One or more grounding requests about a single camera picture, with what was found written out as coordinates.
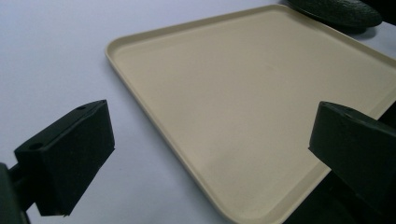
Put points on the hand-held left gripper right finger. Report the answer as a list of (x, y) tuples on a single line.
[(358, 155)]

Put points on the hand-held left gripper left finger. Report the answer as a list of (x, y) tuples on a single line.
[(68, 161)]

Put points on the beige plastic tray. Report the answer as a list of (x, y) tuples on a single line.
[(249, 109)]

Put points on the dark green avocado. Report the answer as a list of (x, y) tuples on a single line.
[(337, 12)]

